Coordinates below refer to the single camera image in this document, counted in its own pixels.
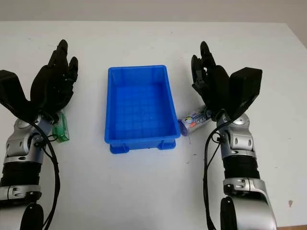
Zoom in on purple printed gum bottle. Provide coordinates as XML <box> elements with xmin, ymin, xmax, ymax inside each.
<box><xmin>177</xmin><ymin>105</ymin><xmax>213</xmax><ymax>137</ymax></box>

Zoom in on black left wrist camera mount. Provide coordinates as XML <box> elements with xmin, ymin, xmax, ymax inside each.
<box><xmin>0</xmin><ymin>69</ymin><xmax>40</xmax><ymax>120</ymax></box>

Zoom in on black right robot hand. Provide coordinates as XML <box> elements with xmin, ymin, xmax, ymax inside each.
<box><xmin>191</xmin><ymin>41</ymin><xmax>235</xmax><ymax>122</ymax></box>

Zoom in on green rectangular box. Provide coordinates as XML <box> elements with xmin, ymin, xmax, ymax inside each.
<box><xmin>51</xmin><ymin>110</ymin><xmax>71</xmax><ymax>144</ymax></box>

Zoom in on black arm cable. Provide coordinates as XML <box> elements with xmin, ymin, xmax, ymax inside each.
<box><xmin>202</xmin><ymin>109</ymin><xmax>231</xmax><ymax>230</ymax></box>
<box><xmin>30</xmin><ymin>112</ymin><xmax>60</xmax><ymax>230</ymax></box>

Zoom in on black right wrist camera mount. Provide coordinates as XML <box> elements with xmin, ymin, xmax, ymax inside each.
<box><xmin>229</xmin><ymin>67</ymin><xmax>263</xmax><ymax>120</ymax></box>

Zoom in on blue plastic tray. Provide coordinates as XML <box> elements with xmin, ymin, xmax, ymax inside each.
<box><xmin>103</xmin><ymin>64</ymin><xmax>181</xmax><ymax>155</ymax></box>

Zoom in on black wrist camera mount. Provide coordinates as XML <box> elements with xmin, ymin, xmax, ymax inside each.
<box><xmin>0</xmin><ymin>69</ymin><xmax>40</xmax><ymax>120</ymax></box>
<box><xmin>229</xmin><ymin>67</ymin><xmax>263</xmax><ymax>120</ymax></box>

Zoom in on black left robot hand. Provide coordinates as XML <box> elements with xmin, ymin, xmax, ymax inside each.
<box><xmin>30</xmin><ymin>39</ymin><xmax>79</xmax><ymax>120</ymax></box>

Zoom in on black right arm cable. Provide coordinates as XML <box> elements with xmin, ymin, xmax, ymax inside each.
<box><xmin>202</xmin><ymin>109</ymin><xmax>231</xmax><ymax>230</ymax></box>

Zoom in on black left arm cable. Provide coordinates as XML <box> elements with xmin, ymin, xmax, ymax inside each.
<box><xmin>30</xmin><ymin>112</ymin><xmax>60</xmax><ymax>230</ymax></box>

